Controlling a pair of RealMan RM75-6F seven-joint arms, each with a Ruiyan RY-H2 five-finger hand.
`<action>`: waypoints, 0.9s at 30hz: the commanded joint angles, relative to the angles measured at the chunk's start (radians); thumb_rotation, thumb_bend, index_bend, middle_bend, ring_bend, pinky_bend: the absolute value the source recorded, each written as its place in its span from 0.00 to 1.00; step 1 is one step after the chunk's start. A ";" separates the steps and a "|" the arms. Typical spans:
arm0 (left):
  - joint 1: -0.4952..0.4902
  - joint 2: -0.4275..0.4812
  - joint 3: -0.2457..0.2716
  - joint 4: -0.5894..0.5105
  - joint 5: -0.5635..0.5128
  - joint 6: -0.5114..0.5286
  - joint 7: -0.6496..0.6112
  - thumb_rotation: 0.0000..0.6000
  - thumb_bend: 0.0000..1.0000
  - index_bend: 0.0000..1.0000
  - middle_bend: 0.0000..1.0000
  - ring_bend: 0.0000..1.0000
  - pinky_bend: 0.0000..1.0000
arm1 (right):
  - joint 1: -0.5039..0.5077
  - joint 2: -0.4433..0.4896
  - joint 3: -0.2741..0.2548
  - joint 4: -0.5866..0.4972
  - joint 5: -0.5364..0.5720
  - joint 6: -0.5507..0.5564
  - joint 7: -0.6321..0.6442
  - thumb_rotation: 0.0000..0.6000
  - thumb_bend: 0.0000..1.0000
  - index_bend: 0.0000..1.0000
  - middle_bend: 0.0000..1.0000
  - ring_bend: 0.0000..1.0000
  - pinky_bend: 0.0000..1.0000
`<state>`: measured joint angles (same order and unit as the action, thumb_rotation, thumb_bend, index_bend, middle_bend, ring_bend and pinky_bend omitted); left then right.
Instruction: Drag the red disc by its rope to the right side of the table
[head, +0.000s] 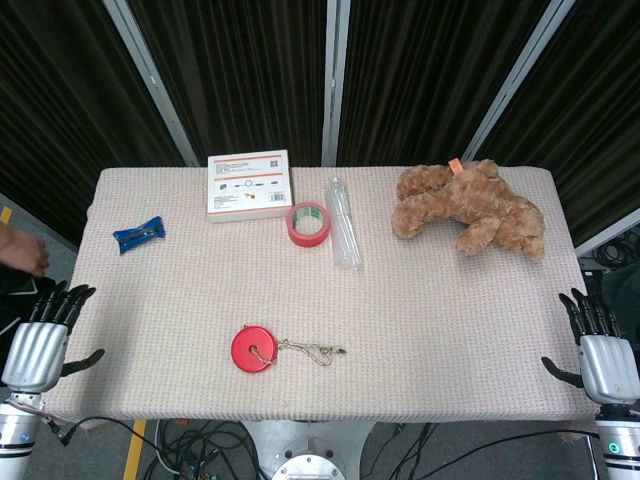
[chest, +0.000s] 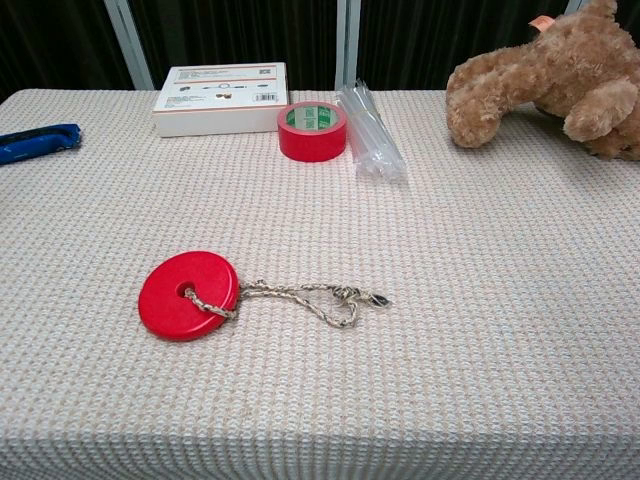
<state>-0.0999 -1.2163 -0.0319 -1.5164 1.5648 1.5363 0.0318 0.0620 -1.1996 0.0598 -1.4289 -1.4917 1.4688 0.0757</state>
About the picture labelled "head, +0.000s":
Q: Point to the white product box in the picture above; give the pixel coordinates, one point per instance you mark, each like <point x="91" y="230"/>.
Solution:
<point x="248" y="185"/>

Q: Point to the red tape roll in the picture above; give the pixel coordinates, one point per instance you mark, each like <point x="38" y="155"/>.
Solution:
<point x="307" y="224"/>

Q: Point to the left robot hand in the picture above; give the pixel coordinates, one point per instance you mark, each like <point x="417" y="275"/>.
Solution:
<point x="35" y="350"/>

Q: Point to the red disc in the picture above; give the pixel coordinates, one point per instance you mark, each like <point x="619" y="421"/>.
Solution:
<point x="253" y="349"/>

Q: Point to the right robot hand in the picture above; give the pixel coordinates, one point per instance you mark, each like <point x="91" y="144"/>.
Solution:
<point x="602" y="360"/>

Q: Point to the brown teddy bear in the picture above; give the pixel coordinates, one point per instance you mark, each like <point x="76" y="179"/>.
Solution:
<point x="470" y="210"/>

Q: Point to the person's hand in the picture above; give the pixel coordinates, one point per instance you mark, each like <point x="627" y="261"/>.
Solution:
<point x="22" y="252"/>

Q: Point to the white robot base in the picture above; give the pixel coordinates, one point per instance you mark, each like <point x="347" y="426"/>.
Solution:
<point x="310" y="450"/>

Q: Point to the beige woven table cloth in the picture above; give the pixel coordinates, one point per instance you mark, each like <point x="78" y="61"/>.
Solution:
<point x="330" y="310"/>

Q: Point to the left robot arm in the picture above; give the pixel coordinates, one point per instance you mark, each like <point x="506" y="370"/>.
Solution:
<point x="17" y="435"/>

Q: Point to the blue wrapped packet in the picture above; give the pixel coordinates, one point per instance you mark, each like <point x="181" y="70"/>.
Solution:
<point x="139" y="234"/>

